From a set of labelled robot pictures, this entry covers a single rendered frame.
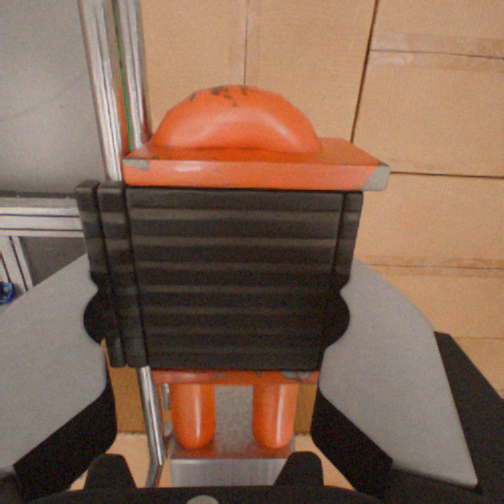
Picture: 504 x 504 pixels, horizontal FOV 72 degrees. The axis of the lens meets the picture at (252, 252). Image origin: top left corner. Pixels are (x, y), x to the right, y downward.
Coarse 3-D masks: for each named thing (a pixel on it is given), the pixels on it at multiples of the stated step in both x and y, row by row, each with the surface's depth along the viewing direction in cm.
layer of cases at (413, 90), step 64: (192, 0) 52; (256, 0) 53; (320, 0) 53; (384, 0) 53; (448, 0) 53; (192, 64) 56; (256, 64) 57; (320, 64) 57; (384, 64) 57; (448, 64) 58; (320, 128) 62; (384, 128) 62; (448, 128) 62; (384, 192) 67; (448, 192) 68; (384, 256) 74; (448, 256) 75; (448, 320) 83
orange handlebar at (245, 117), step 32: (192, 96) 10; (224, 96) 10; (256, 96) 10; (160, 128) 11; (192, 128) 10; (224, 128) 10; (256, 128) 10; (288, 128) 10; (192, 384) 15; (256, 384) 16; (288, 384) 15; (192, 416) 16; (256, 416) 17; (288, 416) 16; (192, 448) 17
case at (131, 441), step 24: (120, 384) 43; (216, 384) 44; (240, 384) 44; (312, 384) 45; (120, 408) 40; (312, 408) 41; (120, 432) 37; (144, 432) 38; (144, 456) 39; (168, 456) 39; (144, 480) 41; (168, 480) 41; (336, 480) 42
